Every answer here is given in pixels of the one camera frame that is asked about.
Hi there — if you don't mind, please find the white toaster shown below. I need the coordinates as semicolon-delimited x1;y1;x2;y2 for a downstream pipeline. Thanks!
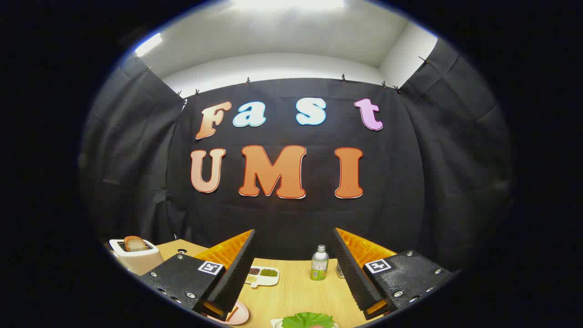
109;237;164;275

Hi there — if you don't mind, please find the white divided dish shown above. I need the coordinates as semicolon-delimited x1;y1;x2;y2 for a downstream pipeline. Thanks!
244;266;280;288

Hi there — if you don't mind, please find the toasted bread slice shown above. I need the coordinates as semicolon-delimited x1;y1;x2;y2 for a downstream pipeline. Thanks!
124;236;149;252

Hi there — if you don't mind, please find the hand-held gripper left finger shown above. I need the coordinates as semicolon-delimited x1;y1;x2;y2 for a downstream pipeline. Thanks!
138;229;256;322

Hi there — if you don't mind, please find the silver green drink bottle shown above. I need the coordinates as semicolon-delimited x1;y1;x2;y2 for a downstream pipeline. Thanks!
311;245;329;281

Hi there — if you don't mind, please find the white rounded square plate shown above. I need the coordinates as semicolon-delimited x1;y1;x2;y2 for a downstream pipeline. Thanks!
270;318;338;328

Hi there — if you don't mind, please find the ceiling light panel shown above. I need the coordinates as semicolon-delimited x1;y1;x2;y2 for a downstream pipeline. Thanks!
135;33;163;57
230;0;344;10

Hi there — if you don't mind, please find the pink plate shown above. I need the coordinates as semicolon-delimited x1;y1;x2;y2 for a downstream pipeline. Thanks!
207;300;250;326

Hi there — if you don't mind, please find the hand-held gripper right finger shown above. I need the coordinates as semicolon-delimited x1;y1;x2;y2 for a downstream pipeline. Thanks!
332;227;456;321

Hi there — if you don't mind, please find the green lettuce leaf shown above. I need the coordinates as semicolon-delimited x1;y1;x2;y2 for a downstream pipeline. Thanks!
281;312;335;328

